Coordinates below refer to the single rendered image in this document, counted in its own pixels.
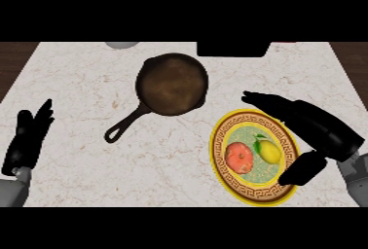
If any black box appliance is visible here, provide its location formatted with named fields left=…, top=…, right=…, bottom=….
left=195, top=42, right=273, bottom=58

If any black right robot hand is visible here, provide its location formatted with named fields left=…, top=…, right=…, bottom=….
left=239, top=90, right=367, bottom=187

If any grey round object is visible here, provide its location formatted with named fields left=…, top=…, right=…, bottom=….
left=104, top=42, right=140, bottom=50

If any yellow brown patterned plate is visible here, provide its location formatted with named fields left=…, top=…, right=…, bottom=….
left=208, top=108, right=302, bottom=206

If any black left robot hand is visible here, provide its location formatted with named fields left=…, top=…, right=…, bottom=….
left=0, top=98, right=56, bottom=177

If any dark cast iron pan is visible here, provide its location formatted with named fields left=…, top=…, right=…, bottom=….
left=104, top=53, right=210, bottom=144

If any yellow lemon with leaf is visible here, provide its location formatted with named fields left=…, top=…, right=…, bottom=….
left=251, top=133, right=284, bottom=165

